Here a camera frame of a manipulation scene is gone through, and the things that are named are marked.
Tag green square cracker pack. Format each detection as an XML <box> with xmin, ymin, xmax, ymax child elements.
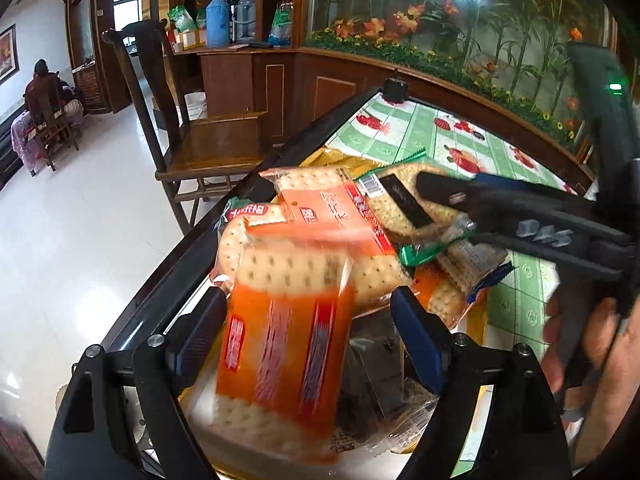
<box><xmin>356</xmin><ymin>158</ymin><xmax>477</xmax><ymax>268</ymax></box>

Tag round french flavor cracker pack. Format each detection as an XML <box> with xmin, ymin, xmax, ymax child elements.
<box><xmin>209</xmin><ymin>197</ymin><xmax>286</xmax><ymax>285</ymax></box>

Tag long orange cracker pack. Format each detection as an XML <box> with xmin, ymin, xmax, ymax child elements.
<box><xmin>260</xmin><ymin>166</ymin><xmax>410</xmax><ymax>316</ymax></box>

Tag clear pack dark snacks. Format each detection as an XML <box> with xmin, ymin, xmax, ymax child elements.
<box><xmin>332</xmin><ymin>309</ymin><xmax>438</xmax><ymax>456</ymax></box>

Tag person's right hand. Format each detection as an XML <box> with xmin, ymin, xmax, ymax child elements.
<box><xmin>564</xmin><ymin>298</ymin><xmax>639</xmax><ymax>468</ymax></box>

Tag yellow white tray box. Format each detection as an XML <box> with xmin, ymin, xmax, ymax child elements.
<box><xmin>180</xmin><ymin>159</ymin><xmax>506</xmax><ymax>479</ymax></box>

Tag small black cup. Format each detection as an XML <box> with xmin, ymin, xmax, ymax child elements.
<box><xmin>382</xmin><ymin>77</ymin><xmax>408</xmax><ymax>105</ymax></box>

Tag flower painted glass screen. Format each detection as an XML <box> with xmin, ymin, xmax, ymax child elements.
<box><xmin>306</xmin><ymin>0</ymin><xmax>611</xmax><ymax>152</ymax></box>

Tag dark wooden chair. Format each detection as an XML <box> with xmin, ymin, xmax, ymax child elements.
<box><xmin>102</xmin><ymin>20</ymin><xmax>272</xmax><ymax>234</ymax></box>

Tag green water bottle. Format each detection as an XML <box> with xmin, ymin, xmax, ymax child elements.
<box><xmin>268</xmin><ymin>2</ymin><xmax>293</xmax><ymax>47</ymax></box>

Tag seated person in red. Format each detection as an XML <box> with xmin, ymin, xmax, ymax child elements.
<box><xmin>10</xmin><ymin>58</ymin><xmax>86</xmax><ymax>172</ymax></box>

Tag grey thermos jug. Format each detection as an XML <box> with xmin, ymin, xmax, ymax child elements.
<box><xmin>234</xmin><ymin>0</ymin><xmax>256</xmax><ymax>42</ymax></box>

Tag blue thermos jug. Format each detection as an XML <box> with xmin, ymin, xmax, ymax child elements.
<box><xmin>205</xmin><ymin>0</ymin><xmax>230</xmax><ymax>48</ymax></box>

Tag green bag on cabinet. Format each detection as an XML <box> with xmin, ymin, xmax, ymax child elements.
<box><xmin>168</xmin><ymin>4</ymin><xmax>198</xmax><ymax>32</ymax></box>

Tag framed wall painting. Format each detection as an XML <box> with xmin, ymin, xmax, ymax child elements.
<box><xmin>0</xmin><ymin>25</ymin><xmax>20</xmax><ymax>84</ymax></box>

